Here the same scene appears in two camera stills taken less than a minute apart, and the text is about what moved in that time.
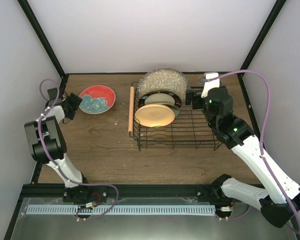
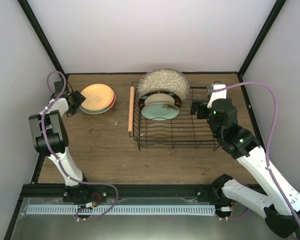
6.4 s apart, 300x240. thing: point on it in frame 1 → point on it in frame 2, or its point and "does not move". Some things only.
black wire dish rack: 190,129 does not move
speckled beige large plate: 162,79 does not move
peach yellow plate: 154,115 → 98,96
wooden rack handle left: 131,109 does not move
